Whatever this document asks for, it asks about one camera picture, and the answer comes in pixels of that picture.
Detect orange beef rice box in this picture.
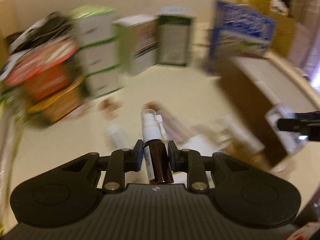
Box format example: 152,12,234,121
4,37,79,103

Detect green white tissue box stack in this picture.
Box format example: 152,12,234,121
70,5,122,98

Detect clear plastic case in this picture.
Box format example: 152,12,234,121
265,104,309,156

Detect white photo product box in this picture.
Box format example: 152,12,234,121
113,14,158,75

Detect brown spray bottle white nozzle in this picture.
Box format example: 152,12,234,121
141,109,174,185

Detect brown cardboard storage box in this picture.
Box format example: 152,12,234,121
216,56,317,166

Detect dark green product box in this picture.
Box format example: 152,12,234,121
157,6,194,67

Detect blue milk carton box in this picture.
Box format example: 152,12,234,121
208,0,277,68

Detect large brown cardboard boxes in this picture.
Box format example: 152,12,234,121
269,0,309,62

